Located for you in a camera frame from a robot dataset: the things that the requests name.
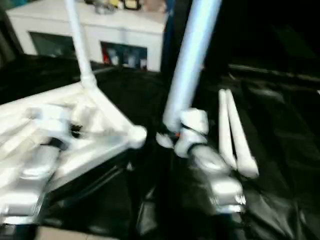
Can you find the black box with tan label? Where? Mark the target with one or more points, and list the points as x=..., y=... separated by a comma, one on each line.
x=240, y=30

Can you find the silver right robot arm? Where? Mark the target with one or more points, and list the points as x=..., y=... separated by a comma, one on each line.
x=220, y=175

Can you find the white plastic table leg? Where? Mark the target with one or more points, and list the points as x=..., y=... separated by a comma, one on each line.
x=240, y=140
x=225, y=125
x=192, y=55
x=80, y=45

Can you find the white cabinet with glass doors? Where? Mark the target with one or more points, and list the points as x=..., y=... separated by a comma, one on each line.
x=50, y=20

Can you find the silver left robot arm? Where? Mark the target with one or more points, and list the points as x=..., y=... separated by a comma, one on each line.
x=27, y=180

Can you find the red bottle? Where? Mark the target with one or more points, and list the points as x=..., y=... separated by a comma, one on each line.
x=106, y=54

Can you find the dark metal rail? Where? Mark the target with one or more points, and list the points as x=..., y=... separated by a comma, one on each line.
x=275, y=72

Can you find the black mat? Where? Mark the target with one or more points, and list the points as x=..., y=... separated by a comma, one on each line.
x=280, y=130

